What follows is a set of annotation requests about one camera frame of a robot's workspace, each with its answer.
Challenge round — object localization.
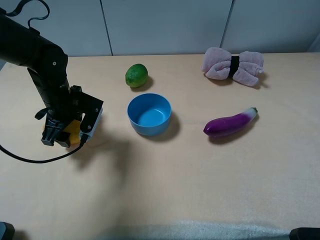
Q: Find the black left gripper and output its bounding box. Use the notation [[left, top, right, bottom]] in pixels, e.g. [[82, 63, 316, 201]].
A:
[[35, 85, 104, 148]]

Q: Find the yellow mango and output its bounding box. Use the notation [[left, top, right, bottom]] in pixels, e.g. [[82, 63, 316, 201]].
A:
[[42, 119, 82, 146]]

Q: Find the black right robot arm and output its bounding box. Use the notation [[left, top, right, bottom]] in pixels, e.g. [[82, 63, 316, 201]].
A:
[[289, 227, 320, 240]]

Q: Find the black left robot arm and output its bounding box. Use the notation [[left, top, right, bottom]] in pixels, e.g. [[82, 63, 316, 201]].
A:
[[0, 5, 103, 148]]

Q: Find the blue plastic bowl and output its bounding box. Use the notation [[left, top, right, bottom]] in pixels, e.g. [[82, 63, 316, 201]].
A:
[[127, 93, 172, 137]]

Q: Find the green lime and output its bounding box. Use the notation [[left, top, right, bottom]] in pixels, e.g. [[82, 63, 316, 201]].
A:
[[125, 63, 149, 88]]

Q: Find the purple toy eggplant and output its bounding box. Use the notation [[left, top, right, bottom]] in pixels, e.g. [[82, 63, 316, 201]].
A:
[[203, 107, 258, 138]]

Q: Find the pink rolled towel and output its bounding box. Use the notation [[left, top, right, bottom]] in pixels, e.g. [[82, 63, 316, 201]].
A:
[[201, 47, 264, 87]]

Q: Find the black camera cable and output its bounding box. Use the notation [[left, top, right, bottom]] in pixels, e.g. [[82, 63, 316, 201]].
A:
[[0, 133, 90, 164]]

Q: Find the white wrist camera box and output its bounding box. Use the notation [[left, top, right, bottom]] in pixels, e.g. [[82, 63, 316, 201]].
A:
[[79, 107, 103, 143]]

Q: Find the black towel strap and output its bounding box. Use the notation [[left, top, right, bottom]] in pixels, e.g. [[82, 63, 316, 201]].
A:
[[228, 55, 241, 80]]

